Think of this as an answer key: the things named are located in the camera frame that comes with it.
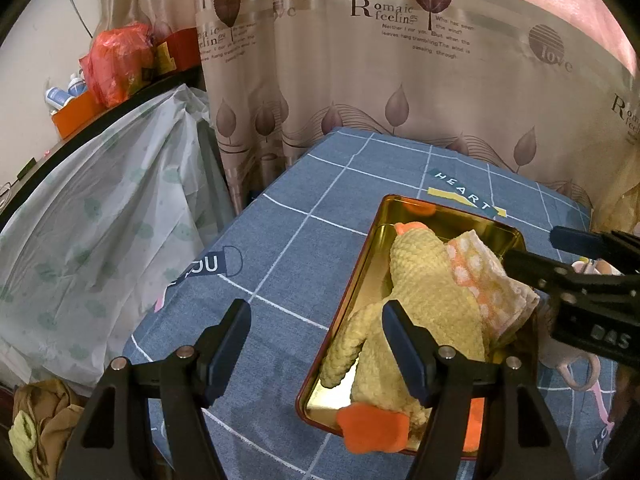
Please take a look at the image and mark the yellow orange dotted towel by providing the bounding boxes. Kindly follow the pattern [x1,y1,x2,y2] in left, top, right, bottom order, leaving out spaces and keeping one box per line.
[446,230,542,348]

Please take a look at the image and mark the brown crumpled clothes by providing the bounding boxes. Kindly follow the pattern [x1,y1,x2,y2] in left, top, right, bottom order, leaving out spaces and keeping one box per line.
[12,379,87,480]

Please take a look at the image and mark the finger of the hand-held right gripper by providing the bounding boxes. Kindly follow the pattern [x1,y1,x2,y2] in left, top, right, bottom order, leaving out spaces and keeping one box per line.
[549,226,640,273]
[500,247,640,311]

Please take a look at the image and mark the kraft paper food bag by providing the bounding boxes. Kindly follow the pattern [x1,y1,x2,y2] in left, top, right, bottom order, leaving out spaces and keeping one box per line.
[592,160,640,236]

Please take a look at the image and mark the beige leaf print curtain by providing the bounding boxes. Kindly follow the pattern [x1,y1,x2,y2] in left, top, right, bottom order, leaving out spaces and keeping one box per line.
[97,0,640,221]

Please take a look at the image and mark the pink mug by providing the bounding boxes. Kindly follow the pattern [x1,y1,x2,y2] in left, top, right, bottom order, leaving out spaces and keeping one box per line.
[539,305,601,392]

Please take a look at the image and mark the gold metal tray red outside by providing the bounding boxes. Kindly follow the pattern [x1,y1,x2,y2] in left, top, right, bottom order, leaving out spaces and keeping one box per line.
[295,194,543,462]

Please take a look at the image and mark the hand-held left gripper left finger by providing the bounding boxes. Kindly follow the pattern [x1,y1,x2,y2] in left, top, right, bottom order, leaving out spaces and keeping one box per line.
[62,298,252,480]

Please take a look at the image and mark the red plastic bag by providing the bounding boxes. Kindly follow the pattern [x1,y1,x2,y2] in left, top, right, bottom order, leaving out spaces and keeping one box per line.
[80,22,156,108]

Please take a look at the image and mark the white blue bottle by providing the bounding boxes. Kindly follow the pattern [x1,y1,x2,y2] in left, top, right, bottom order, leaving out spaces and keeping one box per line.
[45,86,69,112]

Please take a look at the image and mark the red orange box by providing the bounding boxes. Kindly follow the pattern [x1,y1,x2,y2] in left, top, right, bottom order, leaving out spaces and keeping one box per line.
[155,27,202,75]

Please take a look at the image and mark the yellow green cloth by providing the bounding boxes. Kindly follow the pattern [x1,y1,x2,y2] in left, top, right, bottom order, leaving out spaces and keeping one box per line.
[9,409,42,467]

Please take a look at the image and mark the thin grey wall cable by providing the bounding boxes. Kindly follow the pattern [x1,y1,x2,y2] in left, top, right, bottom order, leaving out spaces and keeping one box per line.
[57,0,97,39]

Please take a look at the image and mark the orange storage box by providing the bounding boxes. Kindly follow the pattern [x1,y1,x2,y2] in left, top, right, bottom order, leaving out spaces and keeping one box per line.
[51,91,108,140]

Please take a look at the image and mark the blue grid bedsheet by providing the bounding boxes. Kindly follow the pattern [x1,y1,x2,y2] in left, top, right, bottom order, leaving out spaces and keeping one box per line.
[122,127,621,480]

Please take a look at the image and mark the yellow knitted duck plush toy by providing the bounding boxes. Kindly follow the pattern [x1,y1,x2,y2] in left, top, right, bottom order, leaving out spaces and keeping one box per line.
[320,221,493,456]

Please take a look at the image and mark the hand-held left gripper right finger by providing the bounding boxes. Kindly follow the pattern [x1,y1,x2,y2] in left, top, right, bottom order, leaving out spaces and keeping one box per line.
[381,300,581,480]

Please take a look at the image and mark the white green print plastic cover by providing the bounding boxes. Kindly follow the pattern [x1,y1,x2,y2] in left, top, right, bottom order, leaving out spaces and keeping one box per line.
[0,84,236,391]

